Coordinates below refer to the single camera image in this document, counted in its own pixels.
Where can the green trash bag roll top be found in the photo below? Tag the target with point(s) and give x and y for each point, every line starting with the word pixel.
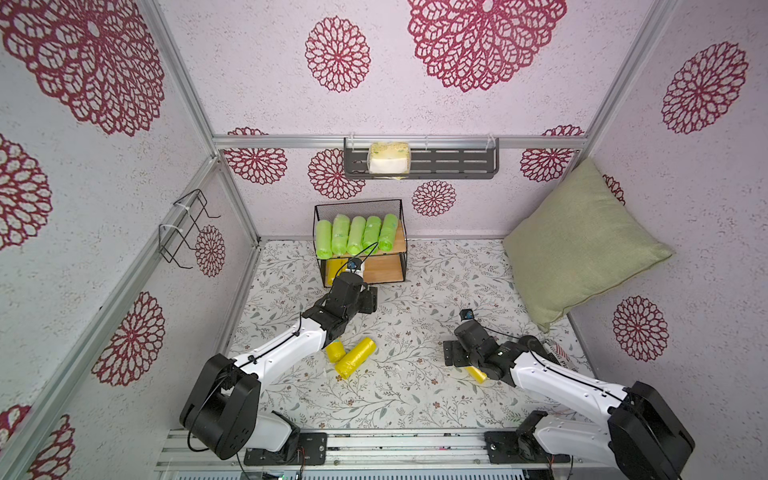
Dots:
pixel 340 234

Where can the red white striped packet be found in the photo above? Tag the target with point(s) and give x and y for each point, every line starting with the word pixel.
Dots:
pixel 556 353

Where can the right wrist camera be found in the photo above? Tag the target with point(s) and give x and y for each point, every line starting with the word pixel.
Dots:
pixel 467 315

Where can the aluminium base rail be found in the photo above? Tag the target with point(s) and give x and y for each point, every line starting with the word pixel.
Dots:
pixel 415 449

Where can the white sponge block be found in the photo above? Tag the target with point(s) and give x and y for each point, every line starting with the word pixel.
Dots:
pixel 389 158

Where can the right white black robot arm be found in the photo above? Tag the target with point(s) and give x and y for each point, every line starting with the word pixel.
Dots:
pixel 631 429

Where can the black wire wooden shelf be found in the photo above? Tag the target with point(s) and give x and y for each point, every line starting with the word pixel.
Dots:
pixel 382 267

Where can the black wire wall hook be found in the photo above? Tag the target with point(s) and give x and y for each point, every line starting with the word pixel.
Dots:
pixel 174 236

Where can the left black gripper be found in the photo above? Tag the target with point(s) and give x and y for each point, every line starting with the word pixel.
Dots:
pixel 370 300

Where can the green cushion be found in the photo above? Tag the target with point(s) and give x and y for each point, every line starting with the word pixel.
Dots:
pixel 580 243

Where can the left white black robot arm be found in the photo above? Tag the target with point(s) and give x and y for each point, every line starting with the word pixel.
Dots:
pixel 222 410

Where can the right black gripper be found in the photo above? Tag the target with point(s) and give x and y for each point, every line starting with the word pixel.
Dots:
pixel 455 352

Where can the yellow trash bag roll diagonal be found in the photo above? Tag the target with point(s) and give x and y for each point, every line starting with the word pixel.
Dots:
pixel 352 360

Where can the pale green trash bag roll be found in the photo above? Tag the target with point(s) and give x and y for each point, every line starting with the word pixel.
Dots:
pixel 355 236

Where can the grey wall metal rack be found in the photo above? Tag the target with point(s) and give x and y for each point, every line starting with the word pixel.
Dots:
pixel 430 163

